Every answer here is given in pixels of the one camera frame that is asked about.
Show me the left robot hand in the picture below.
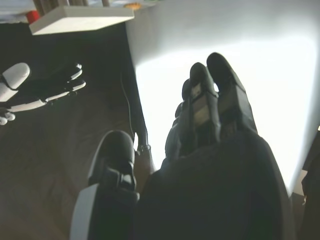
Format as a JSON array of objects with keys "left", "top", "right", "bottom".
[{"left": 69, "top": 51, "right": 298, "bottom": 240}]

